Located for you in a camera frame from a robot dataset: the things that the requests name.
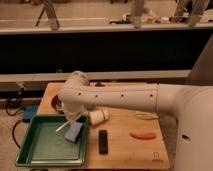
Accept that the white paper cup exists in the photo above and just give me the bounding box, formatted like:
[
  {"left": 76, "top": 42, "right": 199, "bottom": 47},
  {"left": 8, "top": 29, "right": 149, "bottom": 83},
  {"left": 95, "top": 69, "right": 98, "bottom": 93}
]
[{"left": 89, "top": 110, "right": 109, "bottom": 126}]

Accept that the orange carrot toy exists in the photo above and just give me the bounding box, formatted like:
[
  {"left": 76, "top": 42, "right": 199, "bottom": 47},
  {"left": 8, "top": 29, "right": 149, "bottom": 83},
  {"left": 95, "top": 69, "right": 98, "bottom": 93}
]
[{"left": 130, "top": 132, "right": 157, "bottom": 140}]

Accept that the green plastic tray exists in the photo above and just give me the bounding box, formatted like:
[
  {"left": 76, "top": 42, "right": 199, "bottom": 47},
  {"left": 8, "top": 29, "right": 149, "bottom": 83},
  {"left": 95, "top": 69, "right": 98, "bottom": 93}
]
[{"left": 15, "top": 115, "right": 89, "bottom": 168}]

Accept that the blue box on floor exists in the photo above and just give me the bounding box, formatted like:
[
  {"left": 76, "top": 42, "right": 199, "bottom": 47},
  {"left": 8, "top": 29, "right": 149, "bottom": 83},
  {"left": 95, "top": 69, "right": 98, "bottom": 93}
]
[{"left": 22, "top": 105, "right": 38, "bottom": 122}]

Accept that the dark red bowl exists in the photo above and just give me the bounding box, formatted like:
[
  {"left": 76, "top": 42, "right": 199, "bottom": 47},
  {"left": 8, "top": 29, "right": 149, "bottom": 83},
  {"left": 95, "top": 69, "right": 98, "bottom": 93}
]
[{"left": 51, "top": 95, "right": 63, "bottom": 113}]

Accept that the dark red grape toy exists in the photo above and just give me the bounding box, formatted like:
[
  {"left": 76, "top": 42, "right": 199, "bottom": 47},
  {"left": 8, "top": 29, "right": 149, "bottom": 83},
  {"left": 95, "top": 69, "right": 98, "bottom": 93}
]
[{"left": 95, "top": 82, "right": 105, "bottom": 87}]

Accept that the black cable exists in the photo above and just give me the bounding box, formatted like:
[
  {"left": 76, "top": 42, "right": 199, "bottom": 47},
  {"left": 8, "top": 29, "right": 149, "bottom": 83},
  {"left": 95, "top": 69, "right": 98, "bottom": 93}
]
[{"left": 5, "top": 87, "right": 26, "bottom": 117}]

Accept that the black remote control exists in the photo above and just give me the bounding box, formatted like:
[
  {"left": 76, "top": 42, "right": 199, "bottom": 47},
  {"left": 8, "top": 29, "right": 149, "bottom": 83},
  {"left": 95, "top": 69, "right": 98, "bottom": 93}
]
[{"left": 99, "top": 130, "right": 108, "bottom": 154}]

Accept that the blue sponge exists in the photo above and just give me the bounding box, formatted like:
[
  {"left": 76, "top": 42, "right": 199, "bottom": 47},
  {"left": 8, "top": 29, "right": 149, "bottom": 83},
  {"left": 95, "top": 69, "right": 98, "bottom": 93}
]
[{"left": 65, "top": 122, "right": 83, "bottom": 142}]

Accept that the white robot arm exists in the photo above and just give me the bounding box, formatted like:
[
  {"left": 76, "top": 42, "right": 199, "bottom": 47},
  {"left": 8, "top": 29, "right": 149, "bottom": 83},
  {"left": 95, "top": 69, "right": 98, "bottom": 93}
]
[{"left": 58, "top": 71, "right": 213, "bottom": 171}]

